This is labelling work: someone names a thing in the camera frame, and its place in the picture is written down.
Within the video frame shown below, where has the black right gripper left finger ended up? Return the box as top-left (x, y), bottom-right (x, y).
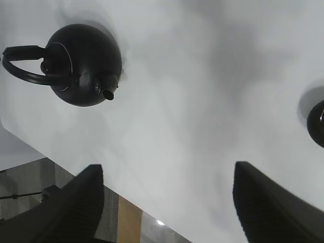
top-left (1, 165), bottom-right (104, 242)

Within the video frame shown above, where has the small black teacup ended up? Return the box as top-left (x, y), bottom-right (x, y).
top-left (307, 101), bottom-right (323, 148)

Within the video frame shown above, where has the black round teapot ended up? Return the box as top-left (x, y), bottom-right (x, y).
top-left (3, 24), bottom-right (123, 107)

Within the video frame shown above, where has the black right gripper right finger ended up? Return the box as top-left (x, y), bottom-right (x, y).
top-left (233, 161), bottom-right (323, 242)

